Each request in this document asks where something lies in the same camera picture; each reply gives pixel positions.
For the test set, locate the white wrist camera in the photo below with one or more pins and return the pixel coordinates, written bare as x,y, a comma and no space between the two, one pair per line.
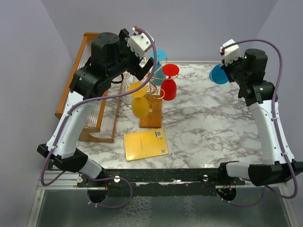
230,54
139,43

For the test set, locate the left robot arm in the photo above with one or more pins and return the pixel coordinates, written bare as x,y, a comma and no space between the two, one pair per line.
111,56

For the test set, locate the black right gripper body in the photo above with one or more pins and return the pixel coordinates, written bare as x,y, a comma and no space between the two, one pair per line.
233,69

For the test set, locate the blue plastic wine glass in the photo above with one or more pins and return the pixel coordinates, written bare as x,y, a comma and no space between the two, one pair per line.
158,76
218,76

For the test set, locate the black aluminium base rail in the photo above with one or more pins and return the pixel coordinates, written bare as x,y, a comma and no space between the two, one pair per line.
153,182

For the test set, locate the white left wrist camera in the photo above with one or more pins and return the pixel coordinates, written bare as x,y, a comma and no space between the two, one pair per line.
139,43

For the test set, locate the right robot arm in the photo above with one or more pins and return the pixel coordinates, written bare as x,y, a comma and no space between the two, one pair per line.
248,72

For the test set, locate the yellow plastic wine glass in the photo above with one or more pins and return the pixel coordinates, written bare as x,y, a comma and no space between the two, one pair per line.
140,105

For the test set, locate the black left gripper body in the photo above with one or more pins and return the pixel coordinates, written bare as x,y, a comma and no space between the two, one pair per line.
131,61

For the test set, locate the wooden tiered acrylic shelf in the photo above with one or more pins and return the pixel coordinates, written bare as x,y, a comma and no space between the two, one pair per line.
96,128

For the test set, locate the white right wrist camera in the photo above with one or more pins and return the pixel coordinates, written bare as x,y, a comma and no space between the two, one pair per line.
230,54

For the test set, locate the blue plastic wine glass front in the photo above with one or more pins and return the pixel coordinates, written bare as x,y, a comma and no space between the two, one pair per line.
218,76

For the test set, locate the yellow book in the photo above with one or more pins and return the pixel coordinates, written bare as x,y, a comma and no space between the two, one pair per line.
145,144

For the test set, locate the red plastic wine glass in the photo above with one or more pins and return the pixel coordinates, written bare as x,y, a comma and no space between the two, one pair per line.
168,89

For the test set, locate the gold wire wine glass rack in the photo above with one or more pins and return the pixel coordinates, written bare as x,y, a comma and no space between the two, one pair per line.
154,117

